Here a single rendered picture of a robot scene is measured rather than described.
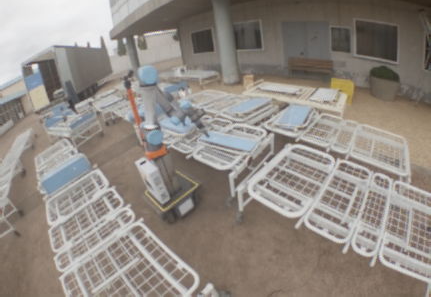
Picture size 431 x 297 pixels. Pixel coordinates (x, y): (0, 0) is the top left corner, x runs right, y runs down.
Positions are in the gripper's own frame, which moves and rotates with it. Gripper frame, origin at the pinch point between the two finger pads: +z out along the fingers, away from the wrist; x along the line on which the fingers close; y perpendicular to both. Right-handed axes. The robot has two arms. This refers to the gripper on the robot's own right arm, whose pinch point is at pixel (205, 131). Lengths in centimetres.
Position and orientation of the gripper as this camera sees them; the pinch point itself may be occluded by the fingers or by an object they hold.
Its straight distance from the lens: 151.0
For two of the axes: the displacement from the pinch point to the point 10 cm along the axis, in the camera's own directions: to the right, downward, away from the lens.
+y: -8.2, 5.7, 0.4
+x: 3.2, 5.3, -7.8
